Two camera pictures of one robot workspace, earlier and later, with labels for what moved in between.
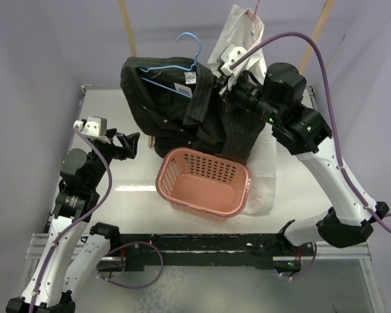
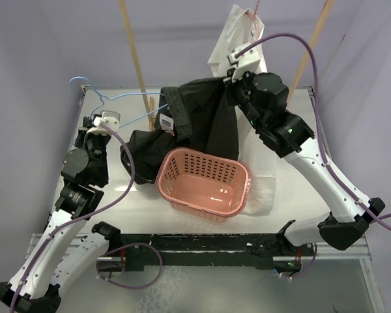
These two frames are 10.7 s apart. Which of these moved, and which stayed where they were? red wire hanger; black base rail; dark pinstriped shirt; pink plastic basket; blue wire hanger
Moved: dark pinstriped shirt; blue wire hanger
Stayed: red wire hanger; black base rail; pink plastic basket
